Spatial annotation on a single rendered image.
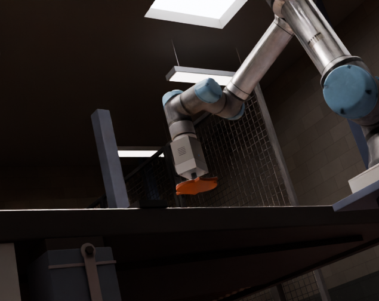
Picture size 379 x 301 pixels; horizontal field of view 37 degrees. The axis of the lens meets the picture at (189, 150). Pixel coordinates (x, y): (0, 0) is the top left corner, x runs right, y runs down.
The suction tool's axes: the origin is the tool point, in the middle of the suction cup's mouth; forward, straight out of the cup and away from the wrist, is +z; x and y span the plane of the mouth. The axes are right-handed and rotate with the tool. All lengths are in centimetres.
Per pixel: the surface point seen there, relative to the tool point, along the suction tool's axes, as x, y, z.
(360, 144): 10, -428, -126
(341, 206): 38.4, 6.8, 20.6
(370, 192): 47, 12, 21
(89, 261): 0, 59, 26
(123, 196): -117, -158, -69
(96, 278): 0, 59, 29
